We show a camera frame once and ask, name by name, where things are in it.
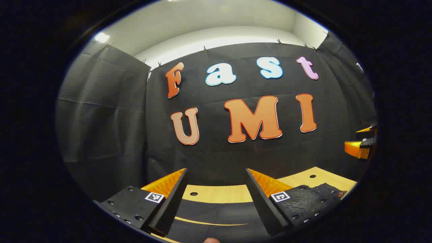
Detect dark grey jeans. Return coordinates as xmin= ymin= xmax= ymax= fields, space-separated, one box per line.
xmin=168 ymin=182 xmax=347 ymax=242

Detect black backdrop cloth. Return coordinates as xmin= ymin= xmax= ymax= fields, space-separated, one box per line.
xmin=56 ymin=32 xmax=378 ymax=203

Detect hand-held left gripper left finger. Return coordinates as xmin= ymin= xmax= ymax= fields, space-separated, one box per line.
xmin=93 ymin=168 xmax=189 ymax=238

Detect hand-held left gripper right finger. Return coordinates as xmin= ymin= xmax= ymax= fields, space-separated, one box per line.
xmin=245 ymin=168 xmax=334 ymax=237

